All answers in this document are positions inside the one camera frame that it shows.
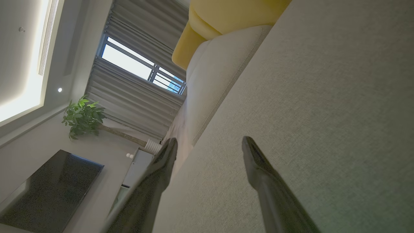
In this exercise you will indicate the white ribbed plant pot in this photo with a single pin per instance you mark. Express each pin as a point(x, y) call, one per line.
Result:
point(152, 146)

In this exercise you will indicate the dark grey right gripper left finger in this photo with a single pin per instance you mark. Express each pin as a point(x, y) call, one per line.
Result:
point(152, 191)

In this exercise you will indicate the yellow sofa backrest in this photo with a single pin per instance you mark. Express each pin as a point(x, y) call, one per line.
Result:
point(226, 13)

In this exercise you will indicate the grey pleated curtain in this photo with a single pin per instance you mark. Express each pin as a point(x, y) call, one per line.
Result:
point(129, 103)

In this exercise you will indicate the green leafy potted plant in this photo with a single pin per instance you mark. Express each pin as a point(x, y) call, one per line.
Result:
point(82, 116)

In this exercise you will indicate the white low cabinet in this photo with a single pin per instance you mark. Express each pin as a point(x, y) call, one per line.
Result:
point(137, 165)

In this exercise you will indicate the window with grey frame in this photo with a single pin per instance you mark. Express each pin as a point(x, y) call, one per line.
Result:
point(126, 61)

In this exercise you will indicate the black flat screen television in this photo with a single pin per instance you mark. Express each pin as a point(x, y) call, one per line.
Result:
point(55, 187)

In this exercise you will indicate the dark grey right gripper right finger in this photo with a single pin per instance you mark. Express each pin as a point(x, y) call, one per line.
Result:
point(275, 200)

